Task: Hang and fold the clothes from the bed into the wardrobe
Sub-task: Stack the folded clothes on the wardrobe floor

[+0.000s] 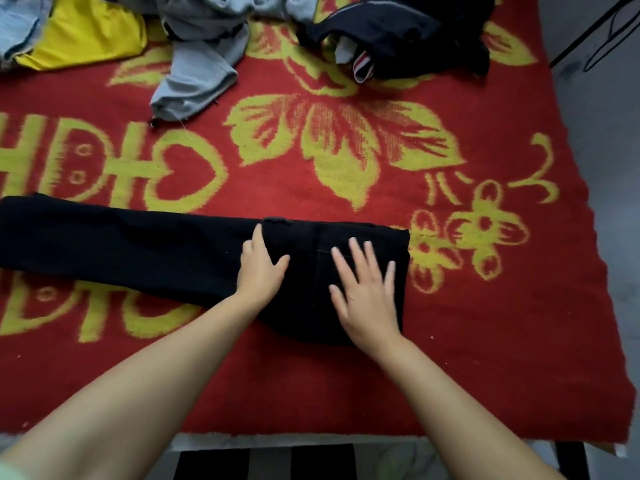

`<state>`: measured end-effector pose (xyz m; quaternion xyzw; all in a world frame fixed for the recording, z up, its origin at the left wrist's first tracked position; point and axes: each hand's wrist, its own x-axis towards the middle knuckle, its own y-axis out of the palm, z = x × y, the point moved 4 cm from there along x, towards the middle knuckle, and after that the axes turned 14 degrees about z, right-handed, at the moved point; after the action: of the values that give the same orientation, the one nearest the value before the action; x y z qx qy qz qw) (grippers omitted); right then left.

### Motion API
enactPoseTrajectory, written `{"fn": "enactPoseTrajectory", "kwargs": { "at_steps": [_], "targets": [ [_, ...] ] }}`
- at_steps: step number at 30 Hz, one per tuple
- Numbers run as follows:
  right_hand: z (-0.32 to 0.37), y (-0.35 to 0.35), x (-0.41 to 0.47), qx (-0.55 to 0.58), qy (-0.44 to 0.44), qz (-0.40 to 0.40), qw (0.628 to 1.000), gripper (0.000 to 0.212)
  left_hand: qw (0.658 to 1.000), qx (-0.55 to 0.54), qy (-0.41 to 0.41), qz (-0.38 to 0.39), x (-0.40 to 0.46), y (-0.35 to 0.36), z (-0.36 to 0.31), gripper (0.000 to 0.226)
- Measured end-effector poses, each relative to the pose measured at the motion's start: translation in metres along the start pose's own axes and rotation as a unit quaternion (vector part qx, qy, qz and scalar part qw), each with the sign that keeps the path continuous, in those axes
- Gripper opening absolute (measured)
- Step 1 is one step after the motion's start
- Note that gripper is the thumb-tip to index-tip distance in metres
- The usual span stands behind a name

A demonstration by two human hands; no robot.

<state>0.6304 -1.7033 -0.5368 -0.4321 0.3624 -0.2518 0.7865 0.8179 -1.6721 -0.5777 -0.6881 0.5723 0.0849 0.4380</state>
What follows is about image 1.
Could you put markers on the person's left hand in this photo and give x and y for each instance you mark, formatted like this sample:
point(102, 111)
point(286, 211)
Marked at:
point(260, 277)

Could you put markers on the person's right hand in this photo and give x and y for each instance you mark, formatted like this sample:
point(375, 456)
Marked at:
point(368, 305)

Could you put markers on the pile of mixed clothes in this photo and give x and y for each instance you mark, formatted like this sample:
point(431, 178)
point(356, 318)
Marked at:
point(200, 55)

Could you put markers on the person's left forearm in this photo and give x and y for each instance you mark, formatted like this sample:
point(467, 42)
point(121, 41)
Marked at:
point(130, 405)

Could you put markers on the person's right forearm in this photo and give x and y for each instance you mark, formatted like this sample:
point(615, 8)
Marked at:
point(460, 420)

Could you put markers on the white bed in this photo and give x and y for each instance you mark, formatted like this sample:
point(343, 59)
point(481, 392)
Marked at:
point(400, 440)

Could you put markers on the person's black trousers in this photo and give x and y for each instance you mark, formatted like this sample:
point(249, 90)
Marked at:
point(260, 463)

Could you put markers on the red bedsheet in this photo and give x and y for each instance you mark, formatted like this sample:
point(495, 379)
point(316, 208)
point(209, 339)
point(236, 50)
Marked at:
point(500, 345)

